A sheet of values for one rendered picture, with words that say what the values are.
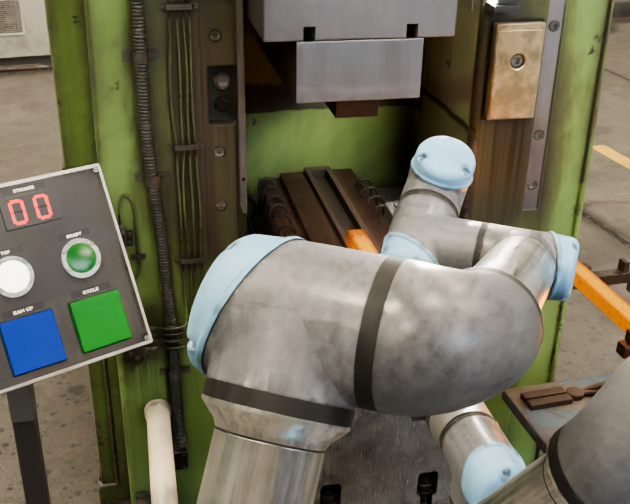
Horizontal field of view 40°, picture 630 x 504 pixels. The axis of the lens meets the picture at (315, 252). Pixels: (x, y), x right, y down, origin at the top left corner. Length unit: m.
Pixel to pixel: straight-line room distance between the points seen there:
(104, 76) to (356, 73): 0.41
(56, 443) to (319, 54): 1.71
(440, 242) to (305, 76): 0.45
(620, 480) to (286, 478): 0.27
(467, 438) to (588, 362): 2.15
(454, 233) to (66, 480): 1.80
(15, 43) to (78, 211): 5.37
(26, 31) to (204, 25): 5.21
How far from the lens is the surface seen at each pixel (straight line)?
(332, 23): 1.35
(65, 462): 2.67
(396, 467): 1.70
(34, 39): 6.66
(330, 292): 0.62
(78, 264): 1.31
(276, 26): 1.33
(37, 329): 1.28
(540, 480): 0.81
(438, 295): 0.61
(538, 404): 1.64
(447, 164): 1.06
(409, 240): 1.00
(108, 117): 1.50
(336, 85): 1.38
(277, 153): 1.91
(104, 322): 1.31
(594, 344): 3.29
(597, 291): 1.48
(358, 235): 1.54
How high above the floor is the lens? 1.67
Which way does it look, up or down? 27 degrees down
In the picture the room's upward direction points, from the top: 1 degrees clockwise
